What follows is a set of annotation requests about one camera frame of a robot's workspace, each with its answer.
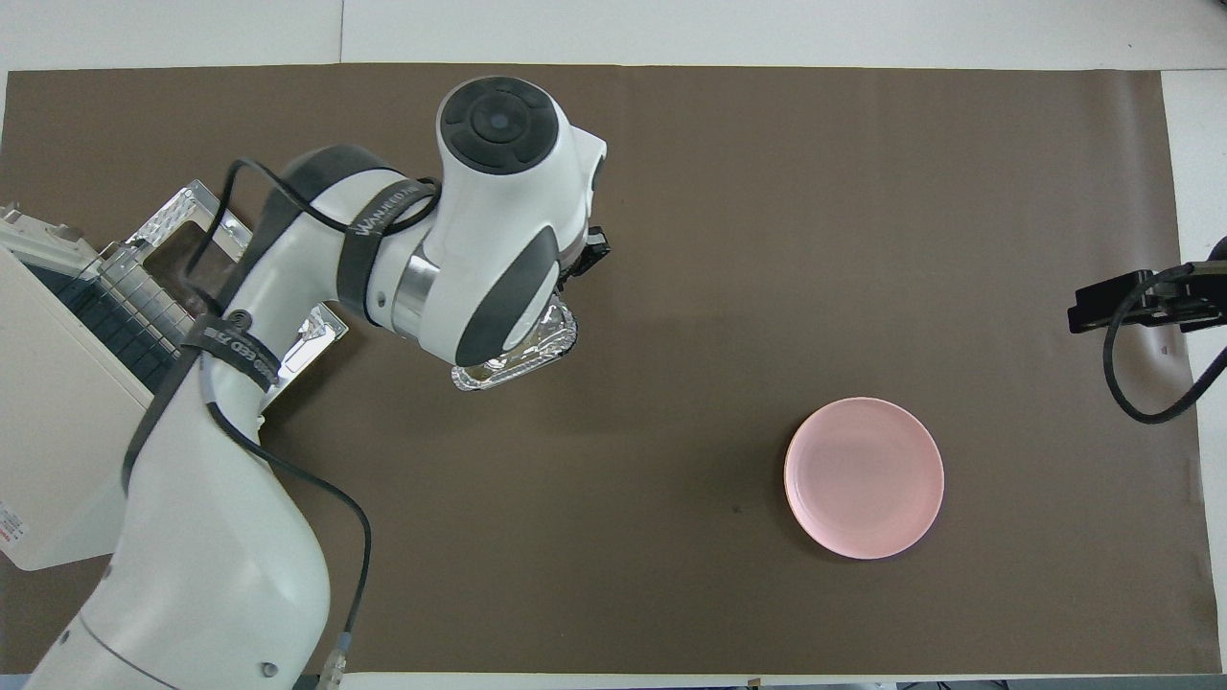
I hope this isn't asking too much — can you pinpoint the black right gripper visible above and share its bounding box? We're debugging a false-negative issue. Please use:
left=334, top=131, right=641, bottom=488
left=1067, top=235, right=1227, bottom=334

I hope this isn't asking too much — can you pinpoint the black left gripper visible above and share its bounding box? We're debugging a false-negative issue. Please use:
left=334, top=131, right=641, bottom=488
left=561, top=226, right=612, bottom=281

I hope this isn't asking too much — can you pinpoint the silver foil baking tray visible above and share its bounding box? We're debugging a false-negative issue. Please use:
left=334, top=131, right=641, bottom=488
left=451, top=299, right=579, bottom=392

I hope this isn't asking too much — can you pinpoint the glass oven door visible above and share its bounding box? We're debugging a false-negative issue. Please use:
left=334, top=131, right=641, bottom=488
left=96, top=179, right=349, bottom=415

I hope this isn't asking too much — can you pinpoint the cream toaster oven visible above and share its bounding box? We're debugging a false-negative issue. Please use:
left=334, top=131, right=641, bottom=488
left=0, top=203, right=265, bottom=572

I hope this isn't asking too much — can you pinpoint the brown table mat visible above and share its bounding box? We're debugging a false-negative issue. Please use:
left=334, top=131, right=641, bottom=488
left=0, top=63, right=1220, bottom=677

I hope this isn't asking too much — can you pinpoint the pink round plate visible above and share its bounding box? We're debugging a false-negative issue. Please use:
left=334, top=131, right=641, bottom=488
left=784, top=397, right=945, bottom=561

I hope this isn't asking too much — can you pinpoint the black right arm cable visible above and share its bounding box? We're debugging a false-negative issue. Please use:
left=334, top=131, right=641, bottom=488
left=1102, top=268, right=1227, bottom=425

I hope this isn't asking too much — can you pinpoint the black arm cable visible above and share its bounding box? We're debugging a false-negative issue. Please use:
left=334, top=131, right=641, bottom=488
left=182, top=156, right=444, bottom=690
left=1102, top=268, right=1227, bottom=425

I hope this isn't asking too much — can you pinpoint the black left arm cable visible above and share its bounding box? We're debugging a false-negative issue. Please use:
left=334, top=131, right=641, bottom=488
left=182, top=156, right=444, bottom=690

